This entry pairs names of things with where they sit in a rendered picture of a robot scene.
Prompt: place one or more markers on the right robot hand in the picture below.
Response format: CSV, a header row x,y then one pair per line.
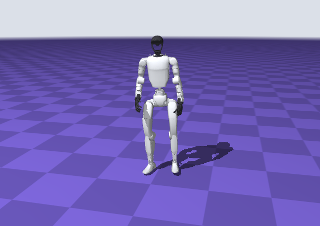
x,y
137,100

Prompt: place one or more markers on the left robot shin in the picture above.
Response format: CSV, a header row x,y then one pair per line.
x,y
174,147

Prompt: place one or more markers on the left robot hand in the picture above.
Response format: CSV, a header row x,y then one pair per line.
x,y
179,107

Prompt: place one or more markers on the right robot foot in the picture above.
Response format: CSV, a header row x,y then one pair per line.
x,y
149,168

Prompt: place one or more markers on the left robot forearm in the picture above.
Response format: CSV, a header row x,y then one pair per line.
x,y
179,90

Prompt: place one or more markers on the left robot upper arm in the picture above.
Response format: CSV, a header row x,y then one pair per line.
x,y
175,69

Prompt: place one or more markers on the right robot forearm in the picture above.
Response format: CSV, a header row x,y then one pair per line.
x,y
138,89

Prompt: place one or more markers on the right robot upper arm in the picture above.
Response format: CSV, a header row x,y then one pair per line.
x,y
141,70

